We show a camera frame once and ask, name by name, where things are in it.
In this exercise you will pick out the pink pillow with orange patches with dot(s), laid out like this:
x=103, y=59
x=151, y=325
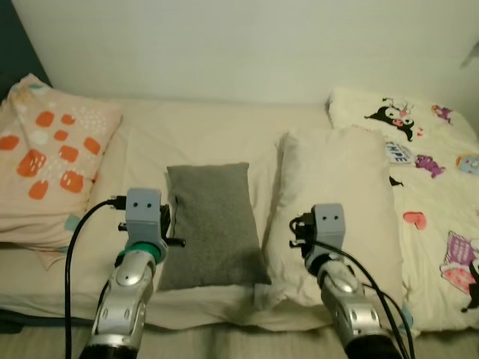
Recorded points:
x=52, y=149

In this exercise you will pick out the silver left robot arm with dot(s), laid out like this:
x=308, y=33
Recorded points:
x=127, y=299

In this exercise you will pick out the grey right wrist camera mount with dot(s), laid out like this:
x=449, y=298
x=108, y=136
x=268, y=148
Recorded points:
x=328, y=221

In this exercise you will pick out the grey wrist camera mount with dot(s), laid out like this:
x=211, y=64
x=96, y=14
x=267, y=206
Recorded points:
x=142, y=209
x=328, y=221

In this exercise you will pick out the cream pillow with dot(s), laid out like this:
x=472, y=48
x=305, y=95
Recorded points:
x=344, y=172

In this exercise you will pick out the grey pillow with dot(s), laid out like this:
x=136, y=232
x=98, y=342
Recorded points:
x=217, y=224

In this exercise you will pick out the bed with cream sheet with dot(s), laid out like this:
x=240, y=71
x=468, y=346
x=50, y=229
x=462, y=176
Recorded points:
x=194, y=134

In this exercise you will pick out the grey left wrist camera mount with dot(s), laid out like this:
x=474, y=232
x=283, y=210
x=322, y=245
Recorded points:
x=142, y=209

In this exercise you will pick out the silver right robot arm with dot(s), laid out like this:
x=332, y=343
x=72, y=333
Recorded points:
x=352, y=307

